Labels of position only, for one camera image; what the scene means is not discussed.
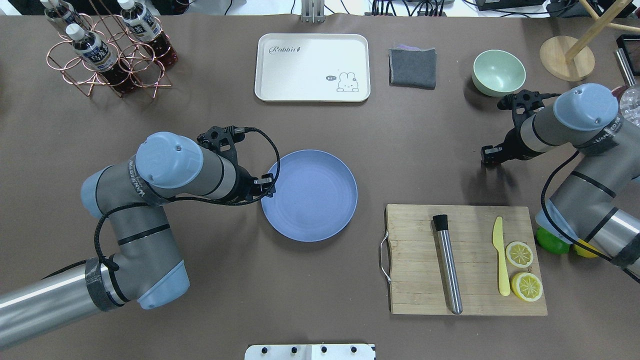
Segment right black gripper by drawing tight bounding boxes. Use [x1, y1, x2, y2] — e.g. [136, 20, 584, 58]
[480, 127, 531, 167]

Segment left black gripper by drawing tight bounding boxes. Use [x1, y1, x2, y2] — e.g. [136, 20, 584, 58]
[232, 165, 277, 204]

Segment blue round plate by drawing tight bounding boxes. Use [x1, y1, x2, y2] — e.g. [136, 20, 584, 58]
[261, 149, 358, 242]

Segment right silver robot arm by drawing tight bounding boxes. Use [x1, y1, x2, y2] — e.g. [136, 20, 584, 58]
[481, 83, 640, 280]

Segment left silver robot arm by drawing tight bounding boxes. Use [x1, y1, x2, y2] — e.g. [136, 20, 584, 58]
[1, 126, 279, 349]

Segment steel muddler black tip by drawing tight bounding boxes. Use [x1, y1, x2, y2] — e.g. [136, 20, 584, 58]
[432, 214, 463, 315]

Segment mint green bowl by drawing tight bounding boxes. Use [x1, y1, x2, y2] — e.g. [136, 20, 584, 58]
[471, 49, 527, 97]

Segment lemon half slice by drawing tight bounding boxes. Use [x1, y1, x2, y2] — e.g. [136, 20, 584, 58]
[505, 241, 534, 269]
[510, 272, 544, 302]

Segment green lime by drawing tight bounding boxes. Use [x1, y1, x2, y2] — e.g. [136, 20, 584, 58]
[535, 227, 570, 255]

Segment wooden cutting board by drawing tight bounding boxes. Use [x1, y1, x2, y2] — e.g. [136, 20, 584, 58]
[385, 203, 547, 316]

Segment grey folded cloth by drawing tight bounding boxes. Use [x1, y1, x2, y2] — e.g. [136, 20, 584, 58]
[388, 44, 437, 90]

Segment cream rabbit tray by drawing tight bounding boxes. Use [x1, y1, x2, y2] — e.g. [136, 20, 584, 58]
[254, 33, 371, 103]

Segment wooden mug tree stand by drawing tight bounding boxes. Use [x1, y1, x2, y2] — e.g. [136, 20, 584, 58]
[539, 0, 640, 82]

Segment yellow plastic knife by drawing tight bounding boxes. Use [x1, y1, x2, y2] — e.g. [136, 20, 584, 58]
[492, 216, 511, 297]

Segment pink bowl with ice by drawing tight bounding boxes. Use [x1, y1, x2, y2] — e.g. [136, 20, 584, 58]
[611, 84, 640, 127]

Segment metal ice scoop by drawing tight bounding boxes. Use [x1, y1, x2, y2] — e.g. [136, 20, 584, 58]
[615, 48, 638, 87]

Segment dark drink bottle near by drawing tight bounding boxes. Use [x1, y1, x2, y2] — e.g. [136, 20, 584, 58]
[118, 0, 179, 69]

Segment dark drink bottle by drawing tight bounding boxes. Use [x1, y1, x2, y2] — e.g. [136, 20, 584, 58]
[66, 23, 138, 94]
[40, 0, 89, 37]
[118, 0, 179, 69]

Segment dark drink bottle middle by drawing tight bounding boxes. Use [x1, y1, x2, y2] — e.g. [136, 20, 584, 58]
[66, 23, 138, 94]

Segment dark drink bottle far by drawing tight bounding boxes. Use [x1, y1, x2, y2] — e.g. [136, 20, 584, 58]
[40, 0, 89, 37]

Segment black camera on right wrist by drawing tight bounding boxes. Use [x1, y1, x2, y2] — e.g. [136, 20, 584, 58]
[497, 89, 562, 127]

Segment white camera pole base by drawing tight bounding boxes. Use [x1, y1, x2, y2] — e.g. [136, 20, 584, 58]
[244, 343, 377, 360]

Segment aluminium frame post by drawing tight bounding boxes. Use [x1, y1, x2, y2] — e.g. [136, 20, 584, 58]
[300, 0, 326, 24]

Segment copper wire bottle rack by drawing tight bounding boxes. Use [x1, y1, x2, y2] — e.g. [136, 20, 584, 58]
[42, 0, 178, 98]

